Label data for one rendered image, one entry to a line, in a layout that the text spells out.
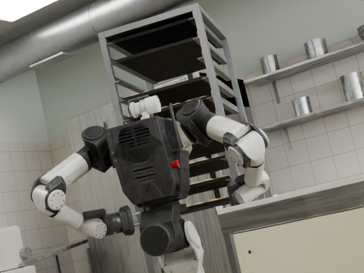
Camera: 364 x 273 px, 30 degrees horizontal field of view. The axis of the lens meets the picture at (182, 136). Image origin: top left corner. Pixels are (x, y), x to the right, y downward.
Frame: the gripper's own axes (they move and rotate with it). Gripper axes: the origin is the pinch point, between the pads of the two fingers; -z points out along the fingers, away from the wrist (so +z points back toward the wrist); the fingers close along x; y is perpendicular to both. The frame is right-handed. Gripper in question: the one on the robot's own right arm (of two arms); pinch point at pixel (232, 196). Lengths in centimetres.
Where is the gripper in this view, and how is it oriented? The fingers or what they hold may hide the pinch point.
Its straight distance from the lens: 278.1
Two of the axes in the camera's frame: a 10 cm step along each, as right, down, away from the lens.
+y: -9.5, 1.7, -2.8
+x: -2.1, -9.7, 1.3
